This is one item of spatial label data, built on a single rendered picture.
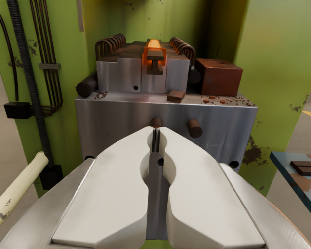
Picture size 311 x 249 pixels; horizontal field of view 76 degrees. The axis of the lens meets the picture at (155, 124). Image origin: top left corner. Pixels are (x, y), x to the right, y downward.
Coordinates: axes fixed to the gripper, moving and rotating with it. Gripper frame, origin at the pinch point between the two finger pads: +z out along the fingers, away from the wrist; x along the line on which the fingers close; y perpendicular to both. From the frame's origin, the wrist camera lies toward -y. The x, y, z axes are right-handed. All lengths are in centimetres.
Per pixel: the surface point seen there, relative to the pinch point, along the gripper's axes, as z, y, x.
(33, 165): 39, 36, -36
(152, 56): 22.4, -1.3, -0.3
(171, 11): 81, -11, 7
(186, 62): 32.9, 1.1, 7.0
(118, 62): 33.0, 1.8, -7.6
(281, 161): 28.3, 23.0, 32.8
